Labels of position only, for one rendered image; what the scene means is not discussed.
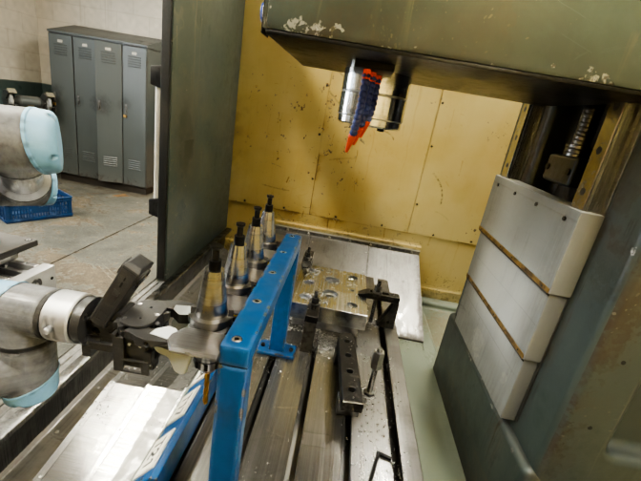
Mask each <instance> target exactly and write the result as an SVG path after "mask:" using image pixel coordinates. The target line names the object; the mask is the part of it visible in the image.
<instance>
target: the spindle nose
mask: <svg viewBox="0 0 641 481"><path fill-rule="evenodd" d="M361 81H362V74H361V73H355V72H354V67H346V68H345V70H344V76H343V82H342V87H341V88H342V91H341V98H340V104H339V109H338V113H339V114H338V121H341V122H345V123H350V124H353V123H352V121H353V119H354V114H355V110H356V109H357V103H358V102H359V101H358V98H359V92H360V86H361V84H362V83H361ZM411 82H412V78H411V77H409V76H406V75H402V74H399V73H393V74H392V75H391V76H390V77H382V83H381V88H380V89H379V92H380V93H379V95H378V100H377V106H376V110H375V112H374V115H373V116H372V121H371V123H370V124H369V126H368V127H371V128H377V129H383V130H389V131H396V132H398V131H400V129H401V125H402V123H403V117H404V112H405V108H406V103H407V102H406V100H407V99H408V96H409V91H410V87H411Z"/></svg>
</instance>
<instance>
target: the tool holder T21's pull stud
mask: <svg viewBox="0 0 641 481"><path fill-rule="evenodd" d="M211 248H212V258H210V259H209V265H208V269H209V270H210V271H214V272H217V271H220V270H221V262H222V259H221V258H220V257H219V252H220V249H221V248H222V244H220V243H216V242H215V243H211Z"/></svg>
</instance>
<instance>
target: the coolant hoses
mask: <svg viewBox="0 0 641 481"><path fill-rule="evenodd" d="M395 66H396V65H393V64H387V63H382V62H376V61H370V60H365V59H359V58H355V64H354V72H355V73H361V74H362V81H361V83H362V84H361V86H360V92H359V98H358V101H359V102H358V103H357V109H356V110H355V114H354V119H353V121H352V123H353V124H352V125H351V130H350V131H349V135H348V139H347V142H346V147H345V152H346V153H348V151H349V149H350V147H351V146H352V145H355V144H356V142H357V140H358V139H359V137H360V138H362V136H363V134H364V132H365V131H366V129H367V127H368V126H369V124H370V123H371V121H372V116H373V115H374V112H375V110H376V106H377V100H378V95H379V93H380V92H379V89H380V88H381V83H382V77H390V76H391V75H392V74H393V73H394V71H395Z"/></svg>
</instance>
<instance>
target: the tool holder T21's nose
mask: <svg viewBox="0 0 641 481"><path fill-rule="evenodd" d="M193 362H194V365H195V368H197V369H198V370H200V371H201V372H202V373H205V374H209V373H212V372H214V371H215V370H216V369H217V368H218V364H219V362H218V360H217V361H211V360H206V359H200V358H196V357H194V359H193Z"/></svg>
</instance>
